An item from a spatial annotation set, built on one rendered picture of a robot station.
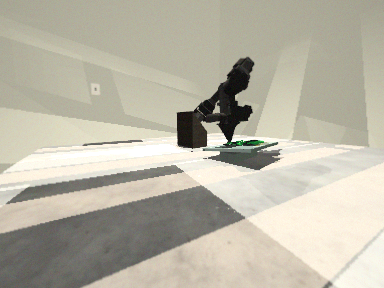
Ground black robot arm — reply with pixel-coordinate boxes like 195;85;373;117
193;57;255;122

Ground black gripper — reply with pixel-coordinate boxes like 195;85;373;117
206;97;248;142

